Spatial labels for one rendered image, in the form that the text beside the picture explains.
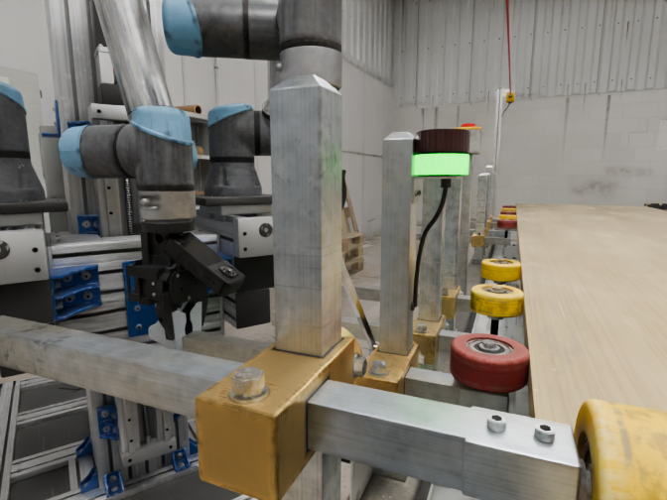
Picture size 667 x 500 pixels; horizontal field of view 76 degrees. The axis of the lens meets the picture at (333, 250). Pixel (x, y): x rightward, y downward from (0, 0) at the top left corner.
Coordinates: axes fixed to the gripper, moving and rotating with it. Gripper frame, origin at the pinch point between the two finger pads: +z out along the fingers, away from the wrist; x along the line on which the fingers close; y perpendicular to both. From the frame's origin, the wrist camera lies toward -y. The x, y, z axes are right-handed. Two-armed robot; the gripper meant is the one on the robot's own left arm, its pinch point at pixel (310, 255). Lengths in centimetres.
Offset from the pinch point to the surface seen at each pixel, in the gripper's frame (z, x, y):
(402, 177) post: -9.9, -11.0, -2.6
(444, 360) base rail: 29, -25, 33
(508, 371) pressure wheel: 8.9, -20.9, -12.6
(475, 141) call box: -19, -38, 67
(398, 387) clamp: 12.4, -10.4, -9.9
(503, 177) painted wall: -1, -278, 741
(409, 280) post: 2.3, -12.2, -2.7
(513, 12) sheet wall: -279, -276, 747
